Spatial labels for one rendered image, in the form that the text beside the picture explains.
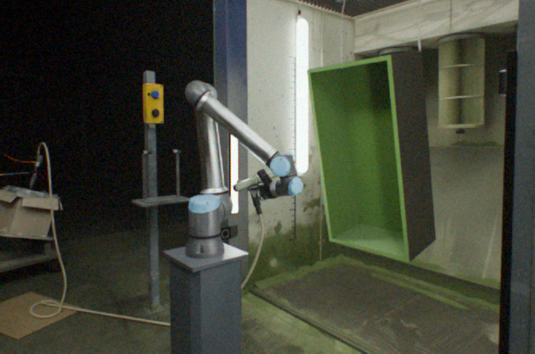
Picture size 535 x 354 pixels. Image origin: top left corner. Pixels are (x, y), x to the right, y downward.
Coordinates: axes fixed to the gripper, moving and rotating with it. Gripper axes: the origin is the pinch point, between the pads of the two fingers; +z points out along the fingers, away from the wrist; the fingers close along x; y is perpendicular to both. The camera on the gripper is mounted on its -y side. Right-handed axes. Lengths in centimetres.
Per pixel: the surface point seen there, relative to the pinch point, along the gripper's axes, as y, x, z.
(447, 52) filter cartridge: -50, 182, -51
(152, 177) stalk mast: -19, -23, 73
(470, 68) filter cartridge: -33, 183, -63
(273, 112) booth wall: -41, 74, 44
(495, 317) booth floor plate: 125, 106, -70
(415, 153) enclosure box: 7, 76, -61
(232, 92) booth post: -61, 39, 42
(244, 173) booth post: -2, 36, 52
